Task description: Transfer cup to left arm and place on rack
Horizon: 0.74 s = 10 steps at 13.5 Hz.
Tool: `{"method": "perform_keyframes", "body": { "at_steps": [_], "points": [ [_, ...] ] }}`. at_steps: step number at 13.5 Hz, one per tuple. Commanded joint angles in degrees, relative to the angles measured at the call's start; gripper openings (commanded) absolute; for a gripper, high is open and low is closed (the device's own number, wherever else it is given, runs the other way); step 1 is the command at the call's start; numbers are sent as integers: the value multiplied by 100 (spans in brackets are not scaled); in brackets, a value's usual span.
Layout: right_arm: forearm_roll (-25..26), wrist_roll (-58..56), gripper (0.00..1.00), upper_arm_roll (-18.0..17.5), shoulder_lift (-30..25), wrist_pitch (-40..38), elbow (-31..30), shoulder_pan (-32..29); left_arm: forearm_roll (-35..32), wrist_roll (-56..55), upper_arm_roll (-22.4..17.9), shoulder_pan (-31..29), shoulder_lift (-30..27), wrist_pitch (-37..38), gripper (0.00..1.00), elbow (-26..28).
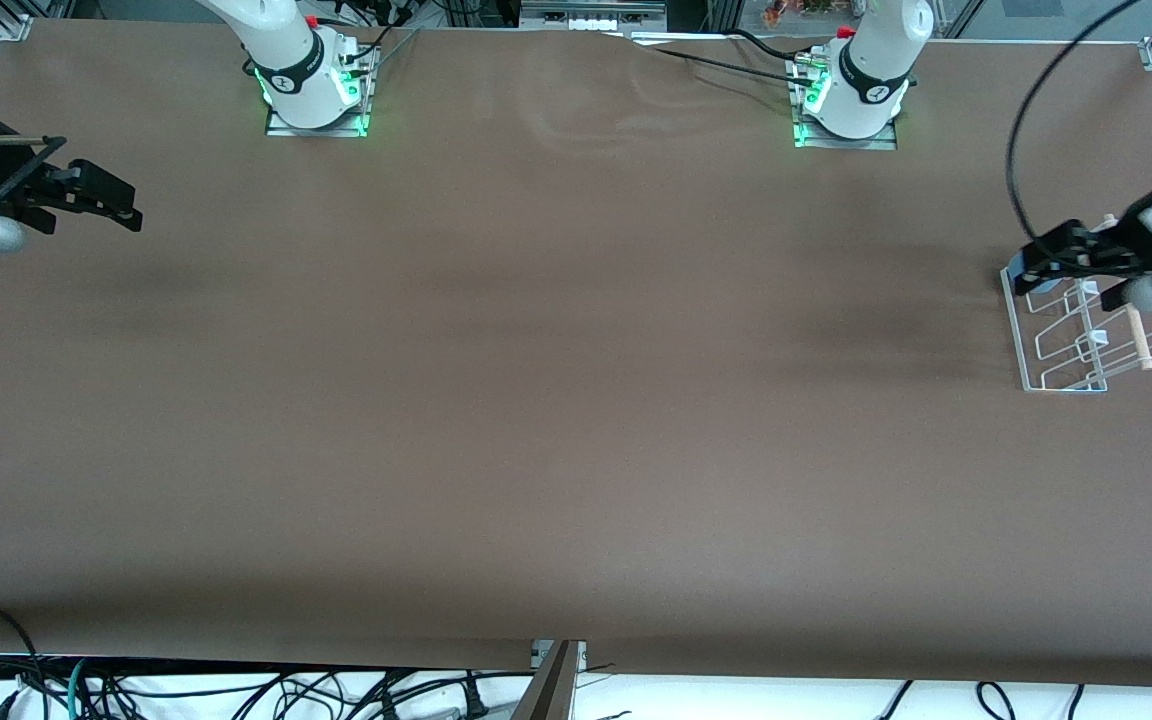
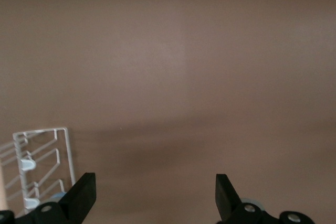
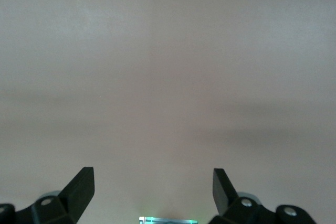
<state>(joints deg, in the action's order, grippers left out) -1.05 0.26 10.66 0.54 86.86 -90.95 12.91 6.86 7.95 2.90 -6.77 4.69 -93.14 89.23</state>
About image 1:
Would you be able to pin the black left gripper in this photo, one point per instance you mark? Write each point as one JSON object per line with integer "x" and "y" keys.
{"x": 1114, "y": 251}

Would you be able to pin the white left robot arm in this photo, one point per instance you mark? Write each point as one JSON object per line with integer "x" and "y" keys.
{"x": 876, "y": 60}

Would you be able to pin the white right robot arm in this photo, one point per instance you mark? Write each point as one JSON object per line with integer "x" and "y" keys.
{"x": 281, "y": 40}

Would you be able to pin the white power strip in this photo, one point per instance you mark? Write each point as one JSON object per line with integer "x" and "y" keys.
{"x": 591, "y": 20}

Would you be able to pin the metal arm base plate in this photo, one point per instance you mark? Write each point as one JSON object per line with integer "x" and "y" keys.
{"x": 846, "y": 143}
{"x": 316, "y": 131}

